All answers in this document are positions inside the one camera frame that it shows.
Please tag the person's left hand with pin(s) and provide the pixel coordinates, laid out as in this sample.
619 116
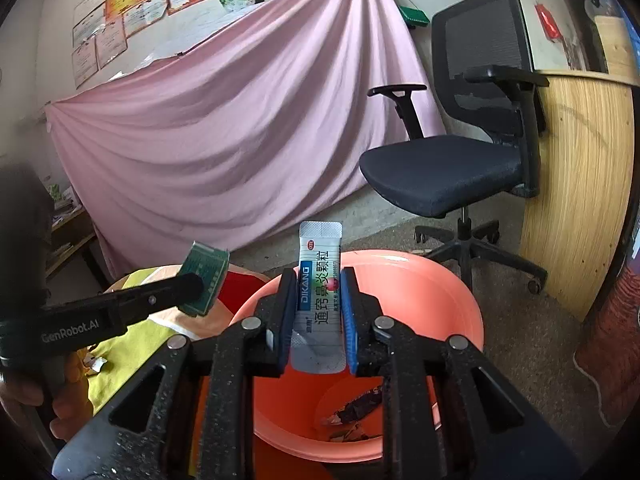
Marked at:
75 412

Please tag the dark blue snack wrapper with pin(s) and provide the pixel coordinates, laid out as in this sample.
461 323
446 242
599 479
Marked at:
357 405

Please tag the pale wooden board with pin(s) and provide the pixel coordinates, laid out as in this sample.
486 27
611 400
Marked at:
617 45

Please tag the green potted plant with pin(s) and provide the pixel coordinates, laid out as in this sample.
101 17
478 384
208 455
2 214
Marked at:
60 192

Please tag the small green box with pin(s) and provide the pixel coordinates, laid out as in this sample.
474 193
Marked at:
414 16

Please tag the salmon plastic bin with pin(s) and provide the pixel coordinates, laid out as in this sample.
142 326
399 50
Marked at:
430 300

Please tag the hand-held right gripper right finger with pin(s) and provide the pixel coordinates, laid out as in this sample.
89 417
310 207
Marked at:
350 330

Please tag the small foil scrap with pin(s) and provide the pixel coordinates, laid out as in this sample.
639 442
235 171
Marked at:
95 364

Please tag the dark wooden frame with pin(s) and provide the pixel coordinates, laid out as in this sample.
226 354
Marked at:
575 25

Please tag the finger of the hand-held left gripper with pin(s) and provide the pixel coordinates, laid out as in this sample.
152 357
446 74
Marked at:
165 296

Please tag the wooden shelf desk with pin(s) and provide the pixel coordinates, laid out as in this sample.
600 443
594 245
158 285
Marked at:
70 240

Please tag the black office chair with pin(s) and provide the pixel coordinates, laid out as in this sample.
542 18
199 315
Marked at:
440 175

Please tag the curved wooden panel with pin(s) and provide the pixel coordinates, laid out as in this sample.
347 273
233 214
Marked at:
575 185

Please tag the green card packet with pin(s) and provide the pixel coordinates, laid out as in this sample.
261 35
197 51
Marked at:
210 265

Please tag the printed brown cloth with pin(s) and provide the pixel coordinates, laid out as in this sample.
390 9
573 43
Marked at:
615 350

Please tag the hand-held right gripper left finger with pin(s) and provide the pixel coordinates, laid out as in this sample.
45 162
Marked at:
280 325

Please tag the pink hanging cloth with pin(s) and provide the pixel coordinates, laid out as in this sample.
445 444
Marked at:
240 125

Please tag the silver medicine sachet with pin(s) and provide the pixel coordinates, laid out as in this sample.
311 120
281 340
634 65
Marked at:
320 280

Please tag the red hanging charm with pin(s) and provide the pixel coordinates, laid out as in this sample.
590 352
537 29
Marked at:
547 20

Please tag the colourful patchwork blanket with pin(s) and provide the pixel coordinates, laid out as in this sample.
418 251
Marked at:
135 345

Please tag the group of wall certificates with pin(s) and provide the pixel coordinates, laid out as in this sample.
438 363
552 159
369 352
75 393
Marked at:
125 15

